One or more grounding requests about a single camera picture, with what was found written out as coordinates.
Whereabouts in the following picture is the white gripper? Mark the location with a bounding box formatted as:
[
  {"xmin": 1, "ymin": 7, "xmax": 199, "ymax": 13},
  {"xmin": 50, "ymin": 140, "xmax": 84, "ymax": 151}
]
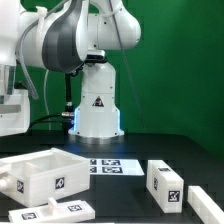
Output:
[{"xmin": 0, "ymin": 89, "xmax": 30, "ymax": 137}]

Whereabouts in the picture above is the white cabinet box body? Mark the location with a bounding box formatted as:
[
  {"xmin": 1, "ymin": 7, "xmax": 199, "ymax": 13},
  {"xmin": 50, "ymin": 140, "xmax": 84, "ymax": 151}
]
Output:
[{"xmin": 0, "ymin": 148, "xmax": 90, "ymax": 207}]

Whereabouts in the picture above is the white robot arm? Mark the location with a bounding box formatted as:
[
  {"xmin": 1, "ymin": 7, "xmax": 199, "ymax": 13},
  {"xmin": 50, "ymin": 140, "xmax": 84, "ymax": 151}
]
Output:
[{"xmin": 0, "ymin": 0, "xmax": 141, "ymax": 144}]

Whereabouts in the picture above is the white cabinet block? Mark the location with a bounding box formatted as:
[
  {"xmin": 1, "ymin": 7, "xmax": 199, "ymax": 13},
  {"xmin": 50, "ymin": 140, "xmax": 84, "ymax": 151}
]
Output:
[{"xmin": 146, "ymin": 160, "xmax": 184, "ymax": 213}]

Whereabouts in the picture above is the white marker sheet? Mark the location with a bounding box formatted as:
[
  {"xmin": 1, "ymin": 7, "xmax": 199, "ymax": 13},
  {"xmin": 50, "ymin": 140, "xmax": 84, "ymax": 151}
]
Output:
[{"xmin": 90, "ymin": 158, "xmax": 144, "ymax": 176}]

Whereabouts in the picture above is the white door panel front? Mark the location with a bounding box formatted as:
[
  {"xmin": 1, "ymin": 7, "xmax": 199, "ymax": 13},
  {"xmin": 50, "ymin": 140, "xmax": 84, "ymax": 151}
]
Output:
[{"xmin": 8, "ymin": 198, "xmax": 95, "ymax": 224}]

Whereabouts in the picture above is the white bar piece right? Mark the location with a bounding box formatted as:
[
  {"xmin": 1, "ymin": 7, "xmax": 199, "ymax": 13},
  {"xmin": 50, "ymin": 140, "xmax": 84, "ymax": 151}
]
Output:
[{"xmin": 187, "ymin": 186, "xmax": 224, "ymax": 224}]

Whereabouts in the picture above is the grey corrugated cable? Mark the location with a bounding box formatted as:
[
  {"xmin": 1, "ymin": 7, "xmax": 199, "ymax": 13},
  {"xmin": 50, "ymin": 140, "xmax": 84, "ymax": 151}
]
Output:
[{"xmin": 15, "ymin": 0, "xmax": 73, "ymax": 101}]

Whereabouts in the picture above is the black camera on stand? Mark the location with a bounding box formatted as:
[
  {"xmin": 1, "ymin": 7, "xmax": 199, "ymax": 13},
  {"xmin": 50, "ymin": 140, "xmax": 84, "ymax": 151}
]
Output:
[{"xmin": 63, "ymin": 49, "xmax": 108, "ymax": 136}]

